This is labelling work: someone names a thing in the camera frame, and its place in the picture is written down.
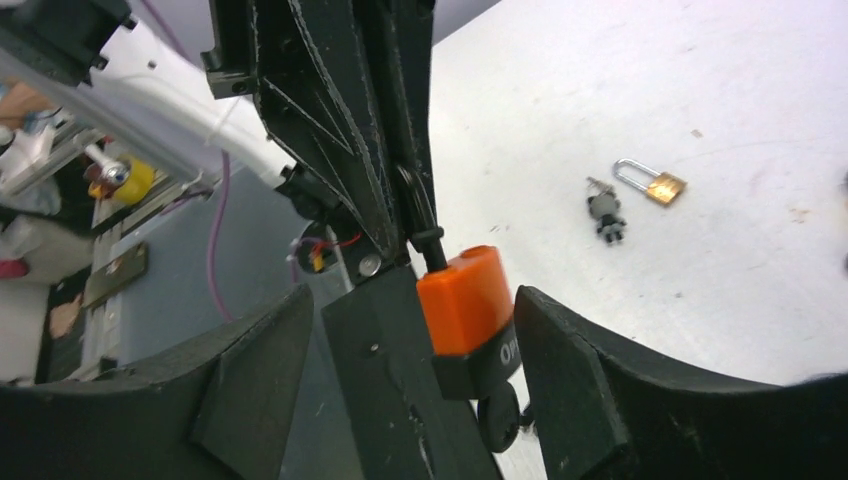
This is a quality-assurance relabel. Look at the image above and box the orange black padlock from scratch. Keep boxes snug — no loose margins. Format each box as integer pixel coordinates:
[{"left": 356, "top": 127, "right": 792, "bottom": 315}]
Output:
[{"left": 396, "top": 165, "right": 521, "bottom": 400}]

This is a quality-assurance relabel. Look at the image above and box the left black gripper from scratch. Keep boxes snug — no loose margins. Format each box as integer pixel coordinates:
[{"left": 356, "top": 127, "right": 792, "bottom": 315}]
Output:
[{"left": 201, "top": 0, "right": 435, "bottom": 255}]

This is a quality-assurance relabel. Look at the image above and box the small brass padlock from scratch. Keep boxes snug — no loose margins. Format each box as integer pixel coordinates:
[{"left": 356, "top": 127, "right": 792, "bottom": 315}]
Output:
[{"left": 611, "top": 158, "right": 688, "bottom": 207}]

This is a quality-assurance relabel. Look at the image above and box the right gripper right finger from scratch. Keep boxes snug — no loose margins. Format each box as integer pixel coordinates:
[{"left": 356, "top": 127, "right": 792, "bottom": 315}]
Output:
[{"left": 515, "top": 286, "right": 847, "bottom": 479}]

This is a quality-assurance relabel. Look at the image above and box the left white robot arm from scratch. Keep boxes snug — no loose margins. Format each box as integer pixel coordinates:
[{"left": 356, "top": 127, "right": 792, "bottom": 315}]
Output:
[{"left": 1, "top": 1, "right": 438, "bottom": 257}]

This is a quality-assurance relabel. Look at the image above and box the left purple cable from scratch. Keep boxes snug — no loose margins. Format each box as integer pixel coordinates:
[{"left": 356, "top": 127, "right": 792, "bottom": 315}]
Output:
[{"left": 139, "top": 0, "right": 236, "bottom": 325}]

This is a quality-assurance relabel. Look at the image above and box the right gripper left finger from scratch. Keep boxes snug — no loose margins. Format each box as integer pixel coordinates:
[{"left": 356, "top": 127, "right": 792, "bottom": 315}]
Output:
[{"left": 1, "top": 285, "right": 314, "bottom": 479}]

